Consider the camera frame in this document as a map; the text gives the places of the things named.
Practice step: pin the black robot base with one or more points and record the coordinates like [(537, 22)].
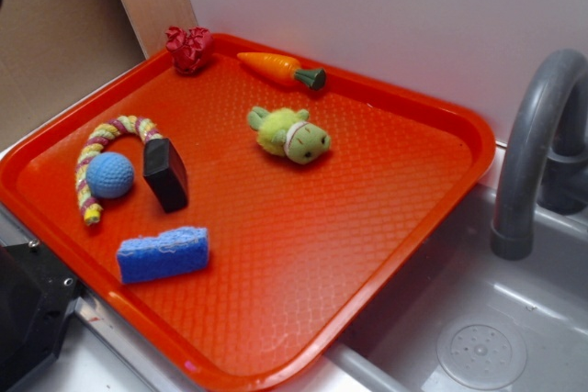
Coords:
[(38, 296)]

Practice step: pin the grey toy faucet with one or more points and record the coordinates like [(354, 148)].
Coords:
[(545, 163)]

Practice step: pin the orange plastic tray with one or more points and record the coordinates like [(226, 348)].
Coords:
[(295, 251)]

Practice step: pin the red crumpled cloth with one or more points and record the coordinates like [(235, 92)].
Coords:
[(190, 49)]

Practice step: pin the blue sponge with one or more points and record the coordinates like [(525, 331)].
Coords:
[(173, 252)]

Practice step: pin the grey toy sink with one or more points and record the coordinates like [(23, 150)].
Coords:
[(456, 317)]

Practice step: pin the black box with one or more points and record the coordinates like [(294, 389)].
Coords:
[(166, 174)]

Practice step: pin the blue dimpled ball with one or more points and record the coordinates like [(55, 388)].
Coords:
[(110, 175)]

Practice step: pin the orange toy carrot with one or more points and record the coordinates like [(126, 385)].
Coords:
[(282, 69)]

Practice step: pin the multicolour rope toy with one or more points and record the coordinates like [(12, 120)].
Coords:
[(104, 134)]

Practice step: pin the green plush toy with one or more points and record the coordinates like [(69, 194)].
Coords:
[(288, 134)]

